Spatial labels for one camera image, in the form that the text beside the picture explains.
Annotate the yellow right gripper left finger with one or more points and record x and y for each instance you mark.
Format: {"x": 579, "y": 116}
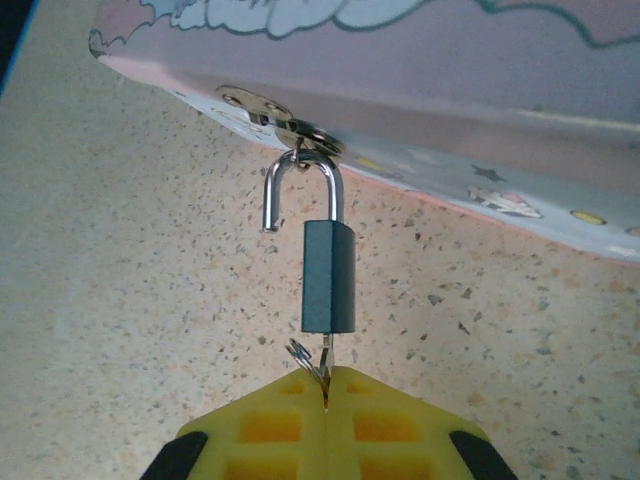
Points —
{"x": 260, "y": 430}

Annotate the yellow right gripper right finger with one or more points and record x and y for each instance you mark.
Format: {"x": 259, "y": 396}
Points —
{"x": 390, "y": 430}

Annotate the dark blue padlock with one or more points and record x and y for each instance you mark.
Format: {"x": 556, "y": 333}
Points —
{"x": 327, "y": 280}

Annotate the metal box hasp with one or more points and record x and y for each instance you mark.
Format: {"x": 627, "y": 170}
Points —
{"x": 260, "y": 107}

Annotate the cartoon print tin box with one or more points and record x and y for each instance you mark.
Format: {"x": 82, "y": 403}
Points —
{"x": 400, "y": 75}

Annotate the printed blue black backdrop panel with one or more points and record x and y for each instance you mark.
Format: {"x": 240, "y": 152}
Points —
{"x": 12, "y": 30}

